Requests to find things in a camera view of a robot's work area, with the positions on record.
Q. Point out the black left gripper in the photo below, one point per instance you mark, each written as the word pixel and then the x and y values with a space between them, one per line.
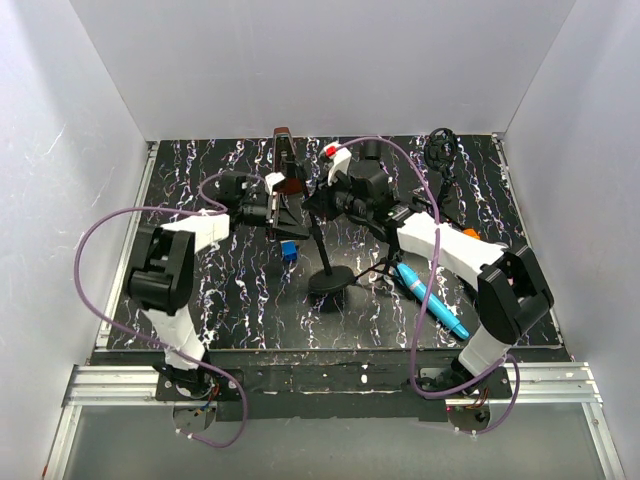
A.
pixel 287 226

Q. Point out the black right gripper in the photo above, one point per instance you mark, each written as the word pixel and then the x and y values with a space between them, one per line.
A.
pixel 321 203

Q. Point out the blue white toy block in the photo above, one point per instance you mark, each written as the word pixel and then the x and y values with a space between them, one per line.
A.
pixel 289 250

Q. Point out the black round base mic stand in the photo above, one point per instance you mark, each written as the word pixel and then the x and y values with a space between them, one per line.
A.
pixel 330 279

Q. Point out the black tripod stand blue mic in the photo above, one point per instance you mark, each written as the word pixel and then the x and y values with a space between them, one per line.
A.
pixel 385 266

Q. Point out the black shock mount tripod stand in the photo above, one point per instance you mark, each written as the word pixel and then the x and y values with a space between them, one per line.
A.
pixel 440 152

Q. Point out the orange microphone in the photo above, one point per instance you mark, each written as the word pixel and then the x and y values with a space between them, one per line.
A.
pixel 472 233

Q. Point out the blue microphone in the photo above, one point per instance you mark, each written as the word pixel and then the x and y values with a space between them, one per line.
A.
pixel 409 279

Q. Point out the black stand for black mic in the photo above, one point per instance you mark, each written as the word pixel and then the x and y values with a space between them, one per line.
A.
pixel 370 150

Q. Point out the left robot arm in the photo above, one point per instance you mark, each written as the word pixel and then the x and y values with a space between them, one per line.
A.
pixel 159 277

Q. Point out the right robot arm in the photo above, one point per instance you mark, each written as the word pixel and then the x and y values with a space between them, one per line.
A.
pixel 512 291

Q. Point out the brown metronome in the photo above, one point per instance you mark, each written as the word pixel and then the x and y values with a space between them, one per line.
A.
pixel 285 162

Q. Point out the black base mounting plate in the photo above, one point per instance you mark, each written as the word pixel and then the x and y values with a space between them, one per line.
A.
pixel 338 389

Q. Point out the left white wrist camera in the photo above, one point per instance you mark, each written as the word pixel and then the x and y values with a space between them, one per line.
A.
pixel 273 181

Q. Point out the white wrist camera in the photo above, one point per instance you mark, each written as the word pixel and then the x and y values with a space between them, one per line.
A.
pixel 273 181
pixel 339 160

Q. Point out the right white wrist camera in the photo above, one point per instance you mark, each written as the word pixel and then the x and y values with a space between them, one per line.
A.
pixel 339 160

